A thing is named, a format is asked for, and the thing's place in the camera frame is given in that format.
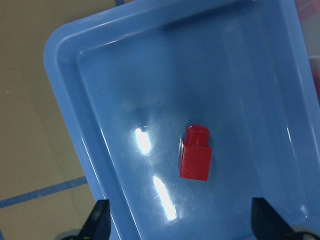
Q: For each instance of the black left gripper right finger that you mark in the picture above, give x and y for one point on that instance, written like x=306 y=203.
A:
x=266 y=223

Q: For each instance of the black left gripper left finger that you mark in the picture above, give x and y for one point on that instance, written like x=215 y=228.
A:
x=98 y=224

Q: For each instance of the red block with stud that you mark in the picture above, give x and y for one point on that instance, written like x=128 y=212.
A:
x=195 y=155

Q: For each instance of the blue plastic tray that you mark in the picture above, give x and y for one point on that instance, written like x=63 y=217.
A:
x=130 y=80

